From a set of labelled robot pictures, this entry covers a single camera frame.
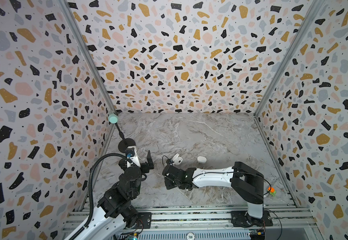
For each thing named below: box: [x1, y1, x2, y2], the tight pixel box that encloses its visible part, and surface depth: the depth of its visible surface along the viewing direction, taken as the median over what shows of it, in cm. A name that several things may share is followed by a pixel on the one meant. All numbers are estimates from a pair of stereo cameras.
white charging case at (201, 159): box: [197, 156, 207, 164], surface depth 97 cm
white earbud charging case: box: [172, 153, 183, 165], surface depth 95 cm
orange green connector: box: [267, 186, 277, 197], surface depth 83 cm
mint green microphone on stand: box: [108, 113, 136, 154], surface depth 97 cm
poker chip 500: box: [186, 231, 196, 240], surface depth 71 cm
